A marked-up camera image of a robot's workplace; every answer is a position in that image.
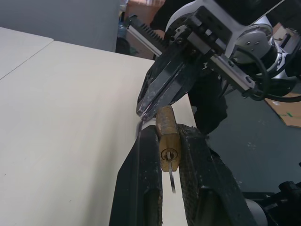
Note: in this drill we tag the brass padlock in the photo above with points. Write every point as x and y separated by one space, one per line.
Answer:
168 131

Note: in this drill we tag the flat brown cardboard sheet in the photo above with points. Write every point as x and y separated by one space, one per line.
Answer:
285 110

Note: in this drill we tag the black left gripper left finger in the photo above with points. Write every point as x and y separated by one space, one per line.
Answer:
138 179

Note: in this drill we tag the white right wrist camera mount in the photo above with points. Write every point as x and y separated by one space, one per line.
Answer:
178 16

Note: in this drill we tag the silver padlock key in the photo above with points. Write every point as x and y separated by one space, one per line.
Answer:
172 175

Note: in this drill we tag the brown cardboard box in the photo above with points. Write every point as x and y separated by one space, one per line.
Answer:
281 31

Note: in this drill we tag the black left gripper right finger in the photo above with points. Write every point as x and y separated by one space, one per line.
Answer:
207 188

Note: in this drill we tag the silver robot body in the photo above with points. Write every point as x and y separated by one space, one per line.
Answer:
282 202

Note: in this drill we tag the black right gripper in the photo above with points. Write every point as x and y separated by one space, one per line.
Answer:
207 30

